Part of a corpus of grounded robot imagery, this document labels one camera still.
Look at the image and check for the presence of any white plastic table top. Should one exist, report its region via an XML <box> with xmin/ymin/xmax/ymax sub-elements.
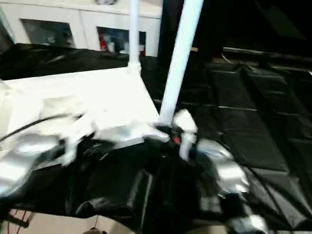
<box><xmin>0</xmin><ymin>67</ymin><xmax>171</xmax><ymax>156</ymax></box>

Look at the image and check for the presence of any white plastic table leg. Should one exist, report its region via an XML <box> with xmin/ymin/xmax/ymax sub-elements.
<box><xmin>158</xmin><ymin>0</ymin><xmax>204</xmax><ymax>126</ymax></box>
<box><xmin>127</xmin><ymin>0</ymin><xmax>142</xmax><ymax>75</ymax></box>

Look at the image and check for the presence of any black plastic mat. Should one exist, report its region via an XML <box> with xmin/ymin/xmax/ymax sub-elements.
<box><xmin>0</xmin><ymin>42</ymin><xmax>312</xmax><ymax>231</ymax></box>

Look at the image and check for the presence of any black case with yellow label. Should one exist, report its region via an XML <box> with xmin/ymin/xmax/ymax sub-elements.
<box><xmin>160</xmin><ymin>0</ymin><xmax>224</xmax><ymax>63</ymax></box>

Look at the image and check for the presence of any long grey metal bar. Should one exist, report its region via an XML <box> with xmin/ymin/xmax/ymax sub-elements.
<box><xmin>223</xmin><ymin>47</ymin><xmax>312</xmax><ymax>60</ymax></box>

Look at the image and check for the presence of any white cabinet with glass doors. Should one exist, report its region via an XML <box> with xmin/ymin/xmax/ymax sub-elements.
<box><xmin>0</xmin><ymin>0</ymin><xmax>163</xmax><ymax>57</ymax></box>

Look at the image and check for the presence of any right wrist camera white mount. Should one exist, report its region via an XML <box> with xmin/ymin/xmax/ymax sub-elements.
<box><xmin>173</xmin><ymin>109</ymin><xmax>198</xmax><ymax>159</ymax></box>

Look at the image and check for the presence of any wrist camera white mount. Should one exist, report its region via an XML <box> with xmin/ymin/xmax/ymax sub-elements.
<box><xmin>173</xmin><ymin>109</ymin><xmax>198</xmax><ymax>159</ymax></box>
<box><xmin>58</xmin><ymin>114</ymin><xmax>98</xmax><ymax>166</ymax></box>

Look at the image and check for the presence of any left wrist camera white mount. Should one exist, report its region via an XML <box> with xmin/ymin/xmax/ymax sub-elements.
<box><xmin>58</xmin><ymin>114</ymin><xmax>98</xmax><ymax>166</ymax></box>

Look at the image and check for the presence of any black left wrist camera cable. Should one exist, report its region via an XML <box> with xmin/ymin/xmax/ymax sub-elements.
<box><xmin>0</xmin><ymin>113</ymin><xmax>83</xmax><ymax>142</ymax></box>

